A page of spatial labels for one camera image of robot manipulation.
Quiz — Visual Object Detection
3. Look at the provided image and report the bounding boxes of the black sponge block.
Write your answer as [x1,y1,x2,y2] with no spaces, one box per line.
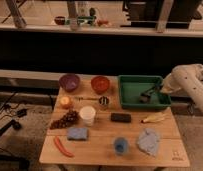
[111,113,131,123]

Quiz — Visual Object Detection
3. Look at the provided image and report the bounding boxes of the red chili pepper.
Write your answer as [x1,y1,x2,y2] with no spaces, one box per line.
[54,136,74,158]

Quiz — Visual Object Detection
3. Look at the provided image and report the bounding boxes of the dark red background bowl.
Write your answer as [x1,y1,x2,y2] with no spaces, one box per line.
[54,16,65,25]

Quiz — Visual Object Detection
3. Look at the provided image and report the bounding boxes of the white cup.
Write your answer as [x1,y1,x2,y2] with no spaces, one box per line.
[79,106,96,126]

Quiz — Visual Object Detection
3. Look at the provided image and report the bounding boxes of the bunch of dark grapes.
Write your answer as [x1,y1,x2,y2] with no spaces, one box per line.
[50,110,79,129]

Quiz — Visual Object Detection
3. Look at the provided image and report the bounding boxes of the blue sponge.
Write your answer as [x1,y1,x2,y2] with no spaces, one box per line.
[67,127,88,140]

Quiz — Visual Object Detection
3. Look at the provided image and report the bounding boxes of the black cables on floor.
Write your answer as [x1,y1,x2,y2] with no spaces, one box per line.
[0,92,29,141]

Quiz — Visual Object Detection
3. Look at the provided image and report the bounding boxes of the purple bowl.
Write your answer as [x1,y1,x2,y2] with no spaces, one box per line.
[59,74,80,92]

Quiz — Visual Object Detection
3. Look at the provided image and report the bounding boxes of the green plastic tray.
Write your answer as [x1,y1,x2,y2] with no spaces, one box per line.
[118,75,171,110]

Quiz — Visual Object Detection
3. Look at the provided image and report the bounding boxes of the yellow banana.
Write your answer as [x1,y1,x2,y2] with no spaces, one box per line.
[142,112,165,123]

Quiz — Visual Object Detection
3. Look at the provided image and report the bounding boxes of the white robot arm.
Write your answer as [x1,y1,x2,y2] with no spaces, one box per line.
[160,64,203,113]

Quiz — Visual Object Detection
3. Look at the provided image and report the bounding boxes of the light blue cloth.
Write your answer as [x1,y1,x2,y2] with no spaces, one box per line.
[136,128,160,156]

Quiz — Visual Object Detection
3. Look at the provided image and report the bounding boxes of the metal strainer spoon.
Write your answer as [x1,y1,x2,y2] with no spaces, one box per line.
[76,96,110,106]

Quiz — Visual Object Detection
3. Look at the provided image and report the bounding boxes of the blue cup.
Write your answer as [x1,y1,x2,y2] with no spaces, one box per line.
[113,137,129,155]

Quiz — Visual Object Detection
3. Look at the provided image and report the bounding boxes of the orange apple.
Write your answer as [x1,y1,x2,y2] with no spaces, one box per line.
[60,96,72,109]

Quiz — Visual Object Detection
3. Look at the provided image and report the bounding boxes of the green background object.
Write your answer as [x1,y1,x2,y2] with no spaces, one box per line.
[65,16,96,26]

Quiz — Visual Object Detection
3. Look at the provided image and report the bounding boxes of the dark brush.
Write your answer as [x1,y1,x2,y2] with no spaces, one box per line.
[140,91,153,103]

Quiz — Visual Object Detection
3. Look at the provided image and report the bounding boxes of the wooden table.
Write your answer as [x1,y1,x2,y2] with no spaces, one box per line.
[40,79,190,167]

